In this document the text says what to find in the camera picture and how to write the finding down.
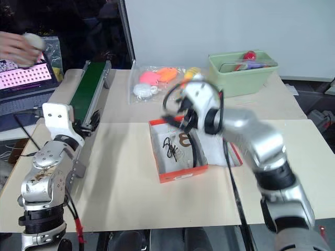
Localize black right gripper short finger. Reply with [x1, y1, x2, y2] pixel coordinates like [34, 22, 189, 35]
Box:
[181, 118, 195, 134]

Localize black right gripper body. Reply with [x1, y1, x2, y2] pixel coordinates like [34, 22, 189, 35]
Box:
[177, 95, 202, 132]

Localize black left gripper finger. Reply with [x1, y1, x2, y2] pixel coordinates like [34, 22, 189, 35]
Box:
[89, 110, 102, 129]

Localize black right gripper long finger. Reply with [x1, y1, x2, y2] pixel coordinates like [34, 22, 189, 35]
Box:
[161, 114, 188, 129]

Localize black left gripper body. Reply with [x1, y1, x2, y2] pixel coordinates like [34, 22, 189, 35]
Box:
[74, 119, 92, 137]

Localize white rounded object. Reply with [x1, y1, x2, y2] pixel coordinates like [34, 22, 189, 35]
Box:
[21, 32, 47, 51]

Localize orange white shoebox lid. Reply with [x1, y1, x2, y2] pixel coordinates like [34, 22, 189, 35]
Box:
[195, 128, 244, 168]

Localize orange shoebox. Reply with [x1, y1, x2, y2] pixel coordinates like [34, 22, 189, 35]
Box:
[148, 118, 209, 184]

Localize person's bare hand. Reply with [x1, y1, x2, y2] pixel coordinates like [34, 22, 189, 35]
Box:
[0, 30, 45, 67]

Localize green conveyor belt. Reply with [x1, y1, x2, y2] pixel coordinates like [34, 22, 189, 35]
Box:
[68, 60, 113, 137]

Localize white shoe black laces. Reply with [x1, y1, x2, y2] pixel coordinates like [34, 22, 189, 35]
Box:
[156, 131, 200, 170]

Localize clear plastic bag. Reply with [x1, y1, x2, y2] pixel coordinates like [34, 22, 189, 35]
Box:
[128, 59, 203, 106]

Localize yellow toy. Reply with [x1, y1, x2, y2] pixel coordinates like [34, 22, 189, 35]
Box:
[184, 66, 202, 79]

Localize orange toy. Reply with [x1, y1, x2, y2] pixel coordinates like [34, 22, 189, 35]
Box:
[156, 66, 178, 82]

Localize white round toy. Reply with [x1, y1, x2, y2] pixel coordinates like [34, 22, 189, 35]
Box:
[132, 83, 153, 99]

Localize pink toy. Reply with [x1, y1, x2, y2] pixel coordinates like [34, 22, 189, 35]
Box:
[139, 71, 158, 85]

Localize thin black rod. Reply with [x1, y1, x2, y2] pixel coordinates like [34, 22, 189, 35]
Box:
[13, 112, 42, 152]

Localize green plastic bin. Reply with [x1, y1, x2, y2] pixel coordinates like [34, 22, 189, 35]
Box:
[208, 50, 280, 99]

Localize brown board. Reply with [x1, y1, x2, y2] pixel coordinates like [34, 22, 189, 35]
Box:
[7, 138, 29, 164]

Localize clear bag with yellow item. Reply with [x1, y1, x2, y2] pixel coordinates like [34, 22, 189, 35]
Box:
[41, 36, 64, 82]

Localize laptop with pink screen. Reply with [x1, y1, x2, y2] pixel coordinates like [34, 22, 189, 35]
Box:
[0, 50, 60, 103]

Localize purple toy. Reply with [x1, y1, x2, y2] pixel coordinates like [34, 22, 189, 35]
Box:
[245, 61, 265, 70]

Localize red toy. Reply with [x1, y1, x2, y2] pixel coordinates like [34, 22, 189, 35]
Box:
[242, 50, 259, 63]

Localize dark rounded shape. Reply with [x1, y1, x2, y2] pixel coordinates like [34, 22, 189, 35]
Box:
[111, 230, 148, 251]

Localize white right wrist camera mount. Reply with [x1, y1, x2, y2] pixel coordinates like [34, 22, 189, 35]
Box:
[182, 74, 224, 131]

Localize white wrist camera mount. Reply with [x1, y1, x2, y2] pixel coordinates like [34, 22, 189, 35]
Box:
[42, 102, 85, 147]
[182, 74, 224, 131]

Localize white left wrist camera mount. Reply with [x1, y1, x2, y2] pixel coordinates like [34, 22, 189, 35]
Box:
[42, 102, 85, 147]

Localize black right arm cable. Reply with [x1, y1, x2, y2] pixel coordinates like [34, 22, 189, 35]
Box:
[162, 79, 249, 251]

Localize black red left arm cable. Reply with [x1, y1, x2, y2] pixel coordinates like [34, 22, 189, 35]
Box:
[65, 192, 87, 244]

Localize metal post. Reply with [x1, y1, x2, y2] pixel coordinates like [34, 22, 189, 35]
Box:
[119, 0, 136, 70]

